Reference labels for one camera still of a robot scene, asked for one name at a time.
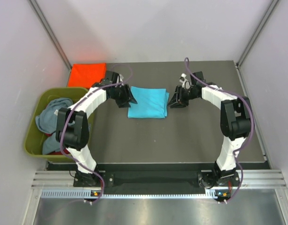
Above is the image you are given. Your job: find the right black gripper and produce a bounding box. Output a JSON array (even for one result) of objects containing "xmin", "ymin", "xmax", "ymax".
[{"xmin": 167, "ymin": 85, "xmax": 199, "ymax": 109}]

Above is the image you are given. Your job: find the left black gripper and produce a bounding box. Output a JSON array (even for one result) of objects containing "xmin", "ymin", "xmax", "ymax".
[{"xmin": 110, "ymin": 83, "xmax": 137, "ymax": 108}]

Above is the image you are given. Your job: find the cyan t shirt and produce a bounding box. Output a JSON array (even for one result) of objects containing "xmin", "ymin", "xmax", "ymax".
[{"xmin": 127, "ymin": 86, "xmax": 170, "ymax": 119}]

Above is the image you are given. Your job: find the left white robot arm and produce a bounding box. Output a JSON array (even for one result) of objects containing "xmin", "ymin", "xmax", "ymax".
[{"xmin": 55, "ymin": 71, "xmax": 137, "ymax": 186}]

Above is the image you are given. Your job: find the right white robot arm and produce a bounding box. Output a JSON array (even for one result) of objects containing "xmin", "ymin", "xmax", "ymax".
[{"xmin": 168, "ymin": 71, "xmax": 251, "ymax": 188}]

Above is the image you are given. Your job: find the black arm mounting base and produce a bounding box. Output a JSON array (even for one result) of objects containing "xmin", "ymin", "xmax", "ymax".
[{"xmin": 46, "ymin": 161, "xmax": 271, "ymax": 190}]

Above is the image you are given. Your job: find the folded orange t shirt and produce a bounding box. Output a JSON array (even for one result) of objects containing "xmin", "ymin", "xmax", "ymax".
[{"xmin": 67, "ymin": 63, "xmax": 106, "ymax": 89}]

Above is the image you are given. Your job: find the red t shirt in bin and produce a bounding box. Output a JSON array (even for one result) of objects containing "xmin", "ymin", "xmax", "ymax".
[{"xmin": 44, "ymin": 132, "xmax": 73, "ymax": 156}]

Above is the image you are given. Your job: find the grey blue t shirt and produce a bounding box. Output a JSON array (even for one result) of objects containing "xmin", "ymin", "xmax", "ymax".
[
  {"xmin": 35, "ymin": 97, "xmax": 73, "ymax": 135},
  {"xmin": 42, "ymin": 135, "xmax": 61, "ymax": 155}
]

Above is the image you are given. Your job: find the olive green plastic bin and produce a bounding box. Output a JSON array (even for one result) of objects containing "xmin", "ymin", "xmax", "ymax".
[{"xmin": 24, "ymin": 87, "xmax": 88, "ymax": 163}]

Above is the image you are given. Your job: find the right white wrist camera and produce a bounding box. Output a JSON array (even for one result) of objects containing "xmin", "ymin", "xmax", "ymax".
[{"xmin": 179, "ymin": 73, "xmax": 191, "ymax": 90}]

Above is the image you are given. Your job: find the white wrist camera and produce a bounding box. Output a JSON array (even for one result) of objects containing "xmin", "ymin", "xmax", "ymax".
[
  {"xmin": 179, "ymin": 73, "xmax": 191, "ymax": 90},
  {"xmin": 118, "ymin": 74, "xmax": 124, "ymax": 83}
]

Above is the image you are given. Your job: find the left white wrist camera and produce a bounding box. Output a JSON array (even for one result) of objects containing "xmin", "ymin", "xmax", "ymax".
[{"xmin": 118, "ymin": 74, "xmax": 124, "ymax": 83}]

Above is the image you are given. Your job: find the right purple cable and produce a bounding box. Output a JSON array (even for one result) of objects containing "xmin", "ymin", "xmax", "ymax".
[{"xmin": 185, "ymin": 57, "xmax": 255, "ymax": 203}]

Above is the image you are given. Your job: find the purple cable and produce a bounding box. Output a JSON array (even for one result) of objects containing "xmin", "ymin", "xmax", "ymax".
[
  {"xmin": 185, "ymin": 57, "xmax": 255, "ymax": 203},
  {"xmin": 59, "ymin": 64, "xmax": 134, "ymax": 203}
]

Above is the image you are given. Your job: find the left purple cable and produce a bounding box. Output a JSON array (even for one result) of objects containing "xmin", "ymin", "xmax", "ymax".
[{"xmin": 59, "ymin": 64, "xmax": 134, "ymax": 203}]

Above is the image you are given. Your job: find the aluminium frame rail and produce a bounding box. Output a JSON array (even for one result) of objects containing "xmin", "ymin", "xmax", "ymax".
[{"xmin": 235, "ymin": 63, "xmax": 269, "ymax": 162}]

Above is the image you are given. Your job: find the slotted white cable duct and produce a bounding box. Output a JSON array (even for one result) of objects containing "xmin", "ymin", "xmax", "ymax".
[{"xmin": 41, "ymin": 189, "xmax": 227, "ymax": 199}]

